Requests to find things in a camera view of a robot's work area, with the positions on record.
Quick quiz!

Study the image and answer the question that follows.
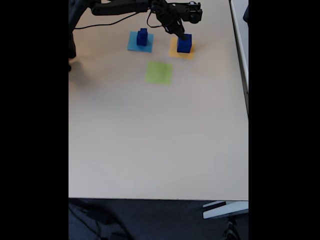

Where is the large blue cube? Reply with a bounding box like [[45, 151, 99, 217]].
[[176, 33, 193, 54]]

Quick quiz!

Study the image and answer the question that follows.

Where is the small blue cube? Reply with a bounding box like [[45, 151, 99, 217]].
[[136, 32, 149, 47]]

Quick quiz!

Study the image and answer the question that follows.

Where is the orange square sheet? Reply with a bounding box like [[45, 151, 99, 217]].
[[169, 36, 196, 61]]

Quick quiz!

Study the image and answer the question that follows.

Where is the green square sheet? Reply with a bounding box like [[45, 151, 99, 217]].
[[144, 61, 174, 86]]

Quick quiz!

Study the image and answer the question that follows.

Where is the blue square sheet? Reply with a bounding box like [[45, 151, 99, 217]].
[[127, 31, 155, 54]]

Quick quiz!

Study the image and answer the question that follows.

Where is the white neighbouring table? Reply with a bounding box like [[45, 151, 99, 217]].
[[228, 0, 249, 116]]

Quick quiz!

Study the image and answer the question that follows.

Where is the white grey bar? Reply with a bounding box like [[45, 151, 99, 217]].
[[202, 200, 249, 220]]

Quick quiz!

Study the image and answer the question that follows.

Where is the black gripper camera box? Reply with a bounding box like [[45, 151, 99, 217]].
[[179, 1, 203, 25]]

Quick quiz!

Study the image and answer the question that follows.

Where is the thin camera cable loop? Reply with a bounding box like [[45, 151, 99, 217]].
[[74, 11, 165, 30]]

